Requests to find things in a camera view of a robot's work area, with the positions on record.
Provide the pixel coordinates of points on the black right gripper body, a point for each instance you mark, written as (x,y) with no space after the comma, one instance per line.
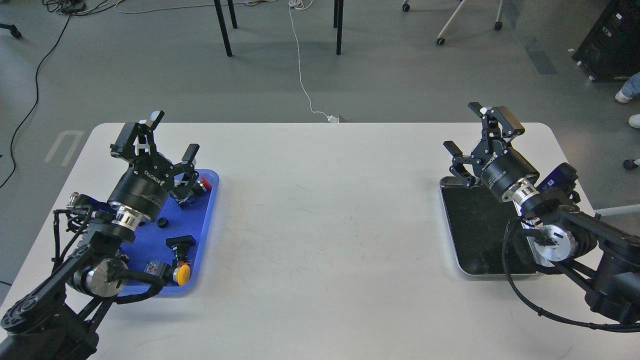
(501,168)

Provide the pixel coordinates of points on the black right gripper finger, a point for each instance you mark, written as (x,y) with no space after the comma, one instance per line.
(459,163)
(499,128)

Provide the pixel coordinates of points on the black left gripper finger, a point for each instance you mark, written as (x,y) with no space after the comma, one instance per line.
(185,175)
(136,139)

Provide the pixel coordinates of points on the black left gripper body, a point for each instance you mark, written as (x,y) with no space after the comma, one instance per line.
(144,187)

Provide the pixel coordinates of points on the small black gear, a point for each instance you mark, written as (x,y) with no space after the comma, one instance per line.
(162,222)

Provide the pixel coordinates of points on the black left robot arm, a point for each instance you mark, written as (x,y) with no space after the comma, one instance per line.
(58,320)

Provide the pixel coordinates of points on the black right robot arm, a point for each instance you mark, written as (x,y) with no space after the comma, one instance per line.
(601,259)

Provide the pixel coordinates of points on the silver metal tray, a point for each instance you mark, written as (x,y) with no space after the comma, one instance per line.
(477,223)

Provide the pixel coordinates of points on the blue plastic tray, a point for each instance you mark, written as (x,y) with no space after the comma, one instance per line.
(150,240)

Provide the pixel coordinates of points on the black square push button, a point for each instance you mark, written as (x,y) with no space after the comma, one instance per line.
(180,246)

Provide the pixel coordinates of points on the white rolling chair base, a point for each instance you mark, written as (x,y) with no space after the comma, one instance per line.
(456,7)

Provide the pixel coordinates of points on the white shoe tip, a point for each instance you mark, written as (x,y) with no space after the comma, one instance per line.
(634,121)

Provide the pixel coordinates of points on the black equipment case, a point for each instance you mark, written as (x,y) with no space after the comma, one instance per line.
(611,49)

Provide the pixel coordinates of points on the person's shoe and jeans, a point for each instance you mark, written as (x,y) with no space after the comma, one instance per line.
(629,90)

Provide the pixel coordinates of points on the black table leg pair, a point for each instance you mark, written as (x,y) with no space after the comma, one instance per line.
(338,15)

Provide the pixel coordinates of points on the red push button switch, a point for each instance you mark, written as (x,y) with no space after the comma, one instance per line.
(201,187)

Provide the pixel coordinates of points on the yellow push button switch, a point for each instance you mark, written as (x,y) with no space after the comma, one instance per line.
(181,273)

